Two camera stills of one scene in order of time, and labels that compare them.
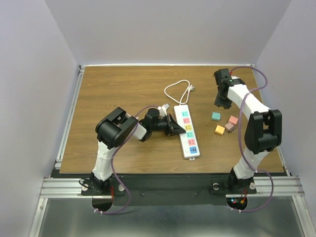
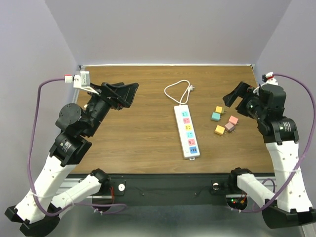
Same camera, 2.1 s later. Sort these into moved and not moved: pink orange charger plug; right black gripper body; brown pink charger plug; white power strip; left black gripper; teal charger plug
Moved: right black gripper body; left black gripper
Not moved: teal charger plug; white power strip; pink orange charger plug; brown pink charger plug
